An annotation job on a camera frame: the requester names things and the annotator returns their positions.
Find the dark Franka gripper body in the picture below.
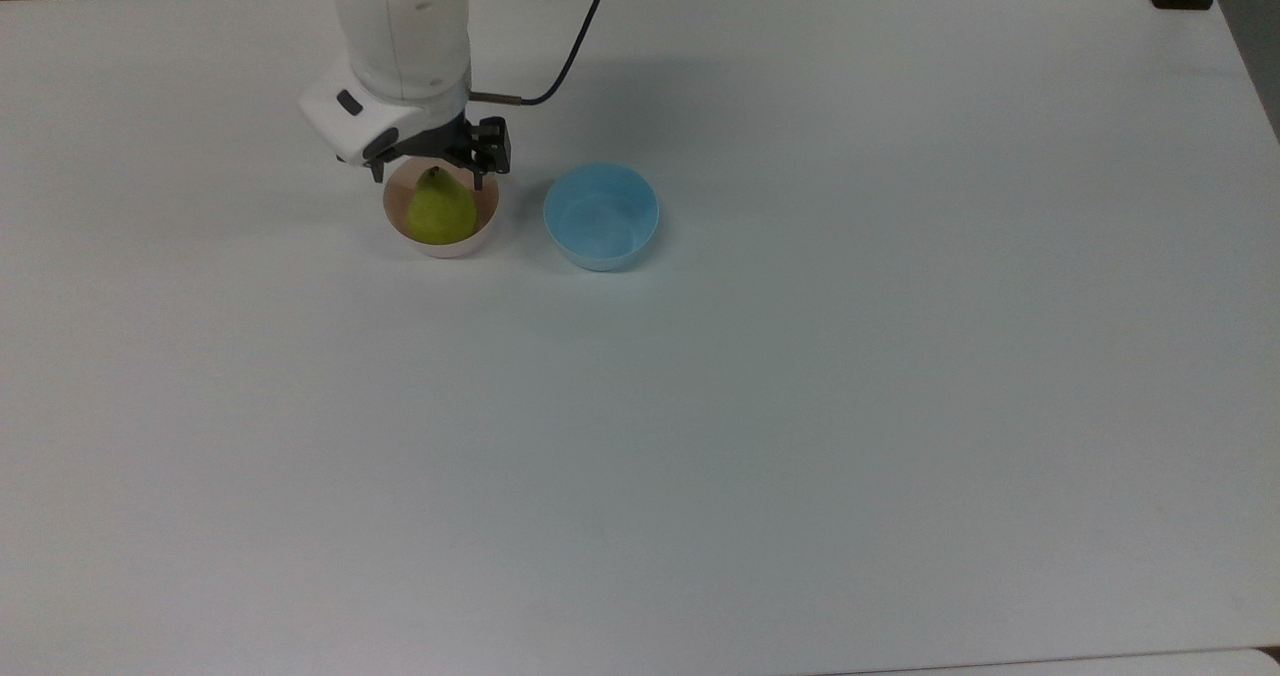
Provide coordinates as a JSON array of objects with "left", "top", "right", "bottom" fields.
[{"left": 298, "top": 61, "right": 471, "bottom": 167}]

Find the pink plastic bowl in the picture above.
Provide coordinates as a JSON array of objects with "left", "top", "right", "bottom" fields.
[{"left": 383, "top": 156, "right": 500, "bottom": 259}]

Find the green pear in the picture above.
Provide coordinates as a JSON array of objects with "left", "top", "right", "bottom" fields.
[{"left": 405, "top": 166, "right": 479, "bottom": 246}]

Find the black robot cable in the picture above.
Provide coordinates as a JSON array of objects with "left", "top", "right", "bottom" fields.
[{"left": 468, "top": 0, "right": 607, "bottom": 108}]

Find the blue plastic bowl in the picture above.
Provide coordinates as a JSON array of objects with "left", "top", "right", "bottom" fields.
[{"left": 543, "top": 162, "right": 660, "bottom": 273}]

